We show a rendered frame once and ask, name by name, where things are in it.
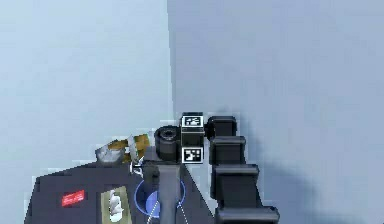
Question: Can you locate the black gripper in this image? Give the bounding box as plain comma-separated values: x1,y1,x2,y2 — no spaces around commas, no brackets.
142,125,190,224

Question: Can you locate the black table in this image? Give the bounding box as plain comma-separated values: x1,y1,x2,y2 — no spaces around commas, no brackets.
23,161,215,224

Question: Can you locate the red flat box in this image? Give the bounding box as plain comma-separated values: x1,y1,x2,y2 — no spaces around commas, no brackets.
61,189,86,208

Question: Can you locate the olive tissue box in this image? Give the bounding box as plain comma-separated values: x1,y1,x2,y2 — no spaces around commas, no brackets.
100,185,133,224

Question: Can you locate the blue bowl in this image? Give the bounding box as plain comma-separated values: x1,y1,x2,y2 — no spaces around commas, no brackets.
133,177,186,220

